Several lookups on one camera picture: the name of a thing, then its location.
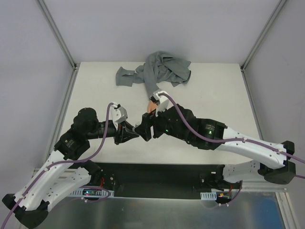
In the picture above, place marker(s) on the right aluminium frame post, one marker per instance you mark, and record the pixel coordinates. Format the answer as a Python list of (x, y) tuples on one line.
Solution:
[(264, 32)]

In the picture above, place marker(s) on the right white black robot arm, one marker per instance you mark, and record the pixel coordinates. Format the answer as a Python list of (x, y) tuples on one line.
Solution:
[(268, 161)]

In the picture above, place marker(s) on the mannequin hand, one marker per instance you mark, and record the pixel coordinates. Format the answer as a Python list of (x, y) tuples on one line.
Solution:
[(151, 107)]

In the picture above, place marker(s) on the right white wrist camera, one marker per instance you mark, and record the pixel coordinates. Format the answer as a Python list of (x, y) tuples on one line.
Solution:
[(160, 100)]

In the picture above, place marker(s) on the left aluminium frame post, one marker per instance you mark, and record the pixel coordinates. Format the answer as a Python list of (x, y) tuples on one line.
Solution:
[(56, 33)]

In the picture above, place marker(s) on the aluminium frame post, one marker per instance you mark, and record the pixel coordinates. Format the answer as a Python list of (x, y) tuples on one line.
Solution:
[(264, 32), (56, 33)]

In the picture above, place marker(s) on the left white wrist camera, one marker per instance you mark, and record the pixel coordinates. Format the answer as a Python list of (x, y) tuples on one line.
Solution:
[(118, 114)]

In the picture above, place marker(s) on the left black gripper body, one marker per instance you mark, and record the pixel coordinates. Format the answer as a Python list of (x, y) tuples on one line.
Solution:
[(120, 134)]

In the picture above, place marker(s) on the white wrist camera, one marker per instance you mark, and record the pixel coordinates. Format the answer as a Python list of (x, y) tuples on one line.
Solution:
[(118, 114), (160, 100)]

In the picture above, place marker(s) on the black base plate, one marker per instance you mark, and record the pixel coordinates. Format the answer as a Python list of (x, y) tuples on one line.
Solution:
[(157, 180)]

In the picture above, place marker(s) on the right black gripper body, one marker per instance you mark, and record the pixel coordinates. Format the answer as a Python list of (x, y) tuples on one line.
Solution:
[(152, 127)]

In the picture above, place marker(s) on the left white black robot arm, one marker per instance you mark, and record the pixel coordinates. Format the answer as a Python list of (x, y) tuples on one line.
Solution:
[(65, 171)]

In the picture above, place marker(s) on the grey crumpled shirt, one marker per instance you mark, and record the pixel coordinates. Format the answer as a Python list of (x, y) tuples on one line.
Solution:
[(159, 67)]

